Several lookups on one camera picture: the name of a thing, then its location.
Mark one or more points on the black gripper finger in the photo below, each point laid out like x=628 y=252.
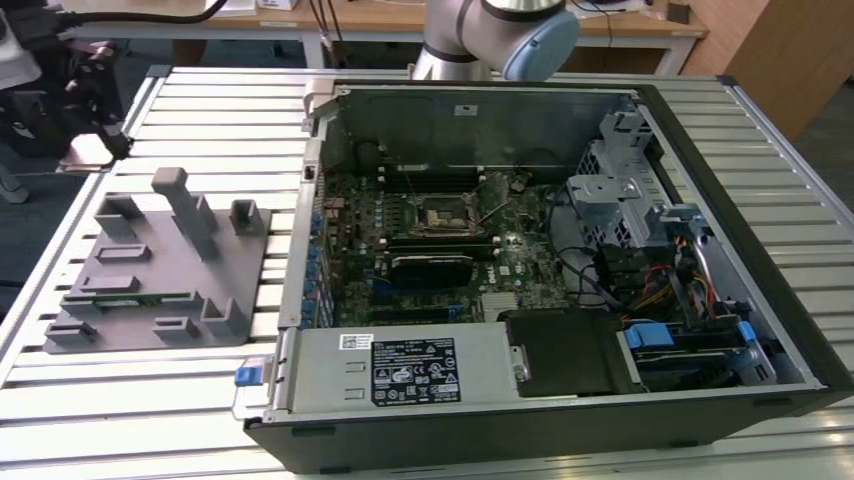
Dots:
x=113 y=100
x=82 y=95

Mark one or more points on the silver CPU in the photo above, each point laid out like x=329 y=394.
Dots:
x=83 y=152

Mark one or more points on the CPU socket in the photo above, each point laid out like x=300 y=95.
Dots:
x=441 y=215

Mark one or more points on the black waste bin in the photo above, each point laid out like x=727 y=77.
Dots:
x=34 y=125

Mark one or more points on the grey stand foot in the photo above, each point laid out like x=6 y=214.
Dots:
x=14 y=192

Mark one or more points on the grey plastic parts rack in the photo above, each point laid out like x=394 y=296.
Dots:
x=168 y=235

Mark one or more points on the small white box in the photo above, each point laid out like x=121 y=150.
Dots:
x=277 y=4

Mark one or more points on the wooden desk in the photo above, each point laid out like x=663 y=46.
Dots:
x=334 y=17

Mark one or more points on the green RAM stick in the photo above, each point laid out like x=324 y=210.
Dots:
x=128 y=300

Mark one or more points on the thin metal locking lever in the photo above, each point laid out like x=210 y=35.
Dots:
x=414 y=184

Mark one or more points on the black RAM slot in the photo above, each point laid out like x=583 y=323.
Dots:
x=434 y=188
x=434 y=170
x=434 y=175
x=441 y=240
x=444 y=251
x=434 y=181

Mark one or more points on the blue case latch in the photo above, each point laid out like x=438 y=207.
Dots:
x=248 y=377

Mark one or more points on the small black graphics card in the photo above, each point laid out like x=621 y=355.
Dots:
x=434 y=272

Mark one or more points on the black expansion slot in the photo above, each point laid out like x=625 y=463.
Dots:
x=414 y=314

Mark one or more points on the silver power supply unit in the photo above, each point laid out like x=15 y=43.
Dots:
x=321 y=370

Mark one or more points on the green motherboard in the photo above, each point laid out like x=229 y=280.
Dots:
x=534 y=250

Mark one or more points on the small silver chipset heatsink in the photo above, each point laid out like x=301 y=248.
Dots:
x=500 y=302

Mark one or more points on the silver metal drive cage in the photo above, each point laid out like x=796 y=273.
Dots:
x=601 y=200

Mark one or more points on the black open PC case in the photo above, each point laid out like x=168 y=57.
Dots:
x=468 y=440

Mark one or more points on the small dark box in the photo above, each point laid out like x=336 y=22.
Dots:
x=679 y=14

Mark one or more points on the hard disk in blue carrier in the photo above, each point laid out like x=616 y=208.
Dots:
x=651 y=336

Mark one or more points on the wooden cabinet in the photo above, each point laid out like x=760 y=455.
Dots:
x=788 y=60

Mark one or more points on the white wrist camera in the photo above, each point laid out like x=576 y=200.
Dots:
x=17 y=65

